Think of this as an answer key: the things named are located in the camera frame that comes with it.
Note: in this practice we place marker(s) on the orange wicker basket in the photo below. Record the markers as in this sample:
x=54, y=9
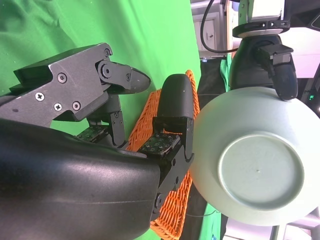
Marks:
x=172, y=207

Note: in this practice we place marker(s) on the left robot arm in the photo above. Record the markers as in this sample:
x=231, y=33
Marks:
x=265, y=25

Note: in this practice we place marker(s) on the black fabric backdrop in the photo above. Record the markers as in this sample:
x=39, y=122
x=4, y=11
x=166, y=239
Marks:
x=212, y=82

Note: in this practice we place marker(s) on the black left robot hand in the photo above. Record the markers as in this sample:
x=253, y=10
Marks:
x=250, y=65

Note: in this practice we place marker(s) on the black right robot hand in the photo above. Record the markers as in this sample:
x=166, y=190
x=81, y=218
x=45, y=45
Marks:
x=62, y=175

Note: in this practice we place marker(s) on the grey round bowl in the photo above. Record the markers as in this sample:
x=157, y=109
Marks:
x=260, y=170

